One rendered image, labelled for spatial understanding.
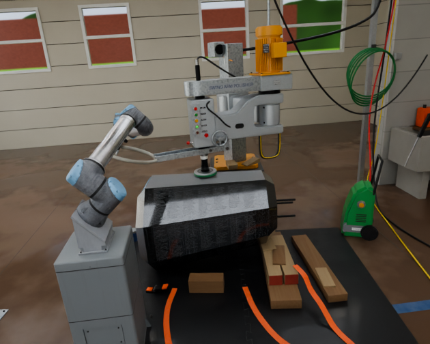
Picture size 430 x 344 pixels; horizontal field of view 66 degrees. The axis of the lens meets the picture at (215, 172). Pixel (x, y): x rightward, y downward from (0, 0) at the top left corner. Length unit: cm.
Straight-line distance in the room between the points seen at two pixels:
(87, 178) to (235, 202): 133
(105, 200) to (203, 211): 103
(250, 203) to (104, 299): 137
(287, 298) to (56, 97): 794
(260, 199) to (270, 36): 139
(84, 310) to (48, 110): 772
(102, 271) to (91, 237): 21
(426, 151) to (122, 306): 392
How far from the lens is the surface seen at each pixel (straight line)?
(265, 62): 306
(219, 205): 282
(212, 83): 287
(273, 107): 309
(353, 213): 377
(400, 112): 527
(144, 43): 896
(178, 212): 282
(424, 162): 485
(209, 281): 293
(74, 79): 930
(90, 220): 209
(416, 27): 524
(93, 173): 203
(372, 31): 485
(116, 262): 208
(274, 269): 294
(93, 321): 236
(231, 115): 295
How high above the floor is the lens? 190
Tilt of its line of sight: 19 degrees down
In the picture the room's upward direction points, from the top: 4 degrees counter-clockwise
